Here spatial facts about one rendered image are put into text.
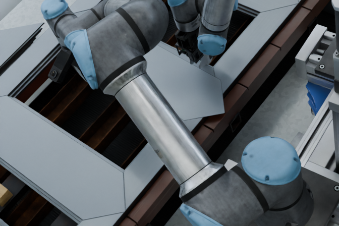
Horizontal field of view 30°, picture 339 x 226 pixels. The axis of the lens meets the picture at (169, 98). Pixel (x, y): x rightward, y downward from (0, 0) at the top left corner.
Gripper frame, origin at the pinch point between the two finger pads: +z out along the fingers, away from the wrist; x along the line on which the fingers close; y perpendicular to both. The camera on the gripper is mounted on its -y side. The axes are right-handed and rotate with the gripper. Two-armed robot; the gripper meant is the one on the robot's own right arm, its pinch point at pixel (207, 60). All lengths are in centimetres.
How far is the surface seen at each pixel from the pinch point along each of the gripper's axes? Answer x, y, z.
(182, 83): -1.7, 10.9, 0.6
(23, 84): -52, 39, 2
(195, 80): 1.4, 7.8, 0.6
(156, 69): -13.0, 10.9, 0.7
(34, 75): -52, 34, 2
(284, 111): 24.5, -4.7, 17.1
